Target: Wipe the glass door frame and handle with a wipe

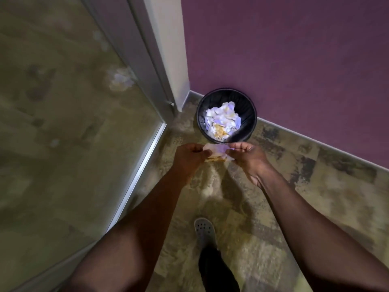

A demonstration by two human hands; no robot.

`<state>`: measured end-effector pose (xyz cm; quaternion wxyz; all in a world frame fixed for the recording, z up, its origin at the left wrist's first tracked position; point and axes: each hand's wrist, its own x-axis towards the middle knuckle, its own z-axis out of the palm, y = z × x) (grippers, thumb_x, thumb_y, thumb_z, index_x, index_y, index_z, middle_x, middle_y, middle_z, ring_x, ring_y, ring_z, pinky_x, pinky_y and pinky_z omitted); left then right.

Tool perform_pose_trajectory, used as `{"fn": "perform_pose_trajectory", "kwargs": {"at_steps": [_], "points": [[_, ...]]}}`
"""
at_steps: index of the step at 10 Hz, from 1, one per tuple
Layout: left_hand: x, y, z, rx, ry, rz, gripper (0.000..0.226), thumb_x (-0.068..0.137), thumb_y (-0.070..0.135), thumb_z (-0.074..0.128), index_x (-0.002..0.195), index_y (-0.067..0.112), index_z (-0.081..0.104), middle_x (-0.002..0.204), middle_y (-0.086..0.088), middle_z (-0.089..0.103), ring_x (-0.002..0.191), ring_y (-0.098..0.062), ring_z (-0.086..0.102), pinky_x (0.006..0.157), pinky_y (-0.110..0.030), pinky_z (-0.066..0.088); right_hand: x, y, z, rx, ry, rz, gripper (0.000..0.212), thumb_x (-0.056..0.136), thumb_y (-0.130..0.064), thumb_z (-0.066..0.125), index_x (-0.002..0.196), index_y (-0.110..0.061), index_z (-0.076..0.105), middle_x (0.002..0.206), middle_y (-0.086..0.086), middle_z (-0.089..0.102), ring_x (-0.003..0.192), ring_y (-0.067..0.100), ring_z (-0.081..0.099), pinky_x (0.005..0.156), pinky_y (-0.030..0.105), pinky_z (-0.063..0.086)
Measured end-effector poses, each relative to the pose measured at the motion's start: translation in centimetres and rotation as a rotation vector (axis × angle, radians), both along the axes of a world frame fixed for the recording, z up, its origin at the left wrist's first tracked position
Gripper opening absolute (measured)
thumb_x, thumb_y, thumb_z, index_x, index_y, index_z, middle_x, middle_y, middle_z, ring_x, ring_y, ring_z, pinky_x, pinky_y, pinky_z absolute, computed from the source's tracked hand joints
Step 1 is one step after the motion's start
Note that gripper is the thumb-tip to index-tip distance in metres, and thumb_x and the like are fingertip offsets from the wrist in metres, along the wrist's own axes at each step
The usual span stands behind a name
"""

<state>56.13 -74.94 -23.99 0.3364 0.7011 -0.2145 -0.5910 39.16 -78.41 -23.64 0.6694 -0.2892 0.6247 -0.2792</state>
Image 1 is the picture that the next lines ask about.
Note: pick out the grey perforated shoe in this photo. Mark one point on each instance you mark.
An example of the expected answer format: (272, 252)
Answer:
(205, 231)

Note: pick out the glass door with metal frame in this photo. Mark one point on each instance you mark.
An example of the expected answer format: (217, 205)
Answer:
(60, 133)

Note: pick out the black waste bin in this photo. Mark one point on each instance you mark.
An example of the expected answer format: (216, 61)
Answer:
(246, 109)

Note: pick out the white wet wipe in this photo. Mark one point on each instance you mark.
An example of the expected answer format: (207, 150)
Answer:
(217, 150)

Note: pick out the person's right forearm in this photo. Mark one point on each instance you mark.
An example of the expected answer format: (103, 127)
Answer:
(319, 240)

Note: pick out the person's left forearm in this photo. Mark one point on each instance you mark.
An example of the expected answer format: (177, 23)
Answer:
(130, 240)

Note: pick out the silver skirting strip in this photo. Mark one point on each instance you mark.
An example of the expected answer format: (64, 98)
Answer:
(319, 142)

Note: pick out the person's right hand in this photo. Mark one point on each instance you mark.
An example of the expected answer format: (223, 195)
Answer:
(250, 161)

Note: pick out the crumpled white paper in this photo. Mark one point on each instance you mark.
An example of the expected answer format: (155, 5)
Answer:
(223, 120)

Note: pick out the person's left hand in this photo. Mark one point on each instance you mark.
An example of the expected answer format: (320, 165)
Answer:
(188, 161)

